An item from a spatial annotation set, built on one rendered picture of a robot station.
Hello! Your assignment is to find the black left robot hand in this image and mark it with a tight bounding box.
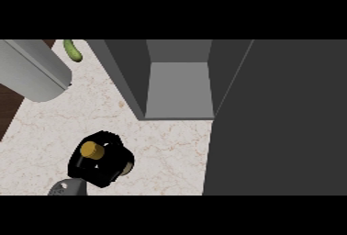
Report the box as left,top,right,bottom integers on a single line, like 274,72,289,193
66,130,136,189

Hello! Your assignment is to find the dark wine bottle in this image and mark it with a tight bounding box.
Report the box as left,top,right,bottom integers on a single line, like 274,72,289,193
74,140,136,178

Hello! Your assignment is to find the open grey cabinet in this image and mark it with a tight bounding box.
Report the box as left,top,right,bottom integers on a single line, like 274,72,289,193
85,39,255,121

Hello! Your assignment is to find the dark grey cabinet door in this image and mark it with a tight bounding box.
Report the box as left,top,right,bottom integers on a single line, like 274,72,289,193
201,39,347,196

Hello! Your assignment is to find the pale grey appliance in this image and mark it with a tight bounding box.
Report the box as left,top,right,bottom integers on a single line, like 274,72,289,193
0,39,74,104

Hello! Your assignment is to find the green cucumber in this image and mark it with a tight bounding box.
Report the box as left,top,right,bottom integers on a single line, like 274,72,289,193
62,39,84,63

